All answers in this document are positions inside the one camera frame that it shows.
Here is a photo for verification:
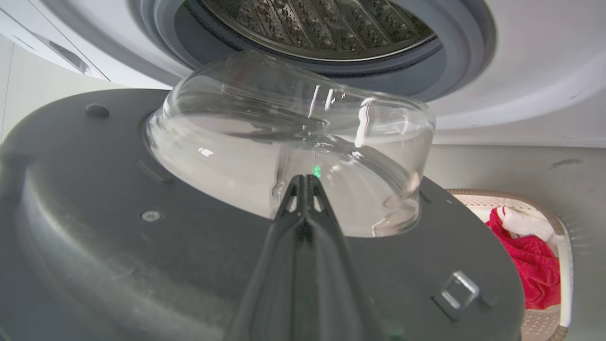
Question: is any white garment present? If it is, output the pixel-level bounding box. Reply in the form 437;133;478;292
496;206;555;243

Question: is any red garment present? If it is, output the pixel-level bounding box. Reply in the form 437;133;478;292
486;207;561;310

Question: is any white washing machine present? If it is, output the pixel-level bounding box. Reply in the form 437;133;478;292
0;0;606;148

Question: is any grey washing machine door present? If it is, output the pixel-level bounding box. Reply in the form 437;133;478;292
0;50;525;341

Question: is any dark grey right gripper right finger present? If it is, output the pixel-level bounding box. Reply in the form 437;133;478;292
303;175;389;341

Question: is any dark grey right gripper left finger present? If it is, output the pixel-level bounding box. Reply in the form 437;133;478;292
224;175;307;341

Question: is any white laundry basket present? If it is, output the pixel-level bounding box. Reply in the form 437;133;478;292
446;188;574;341

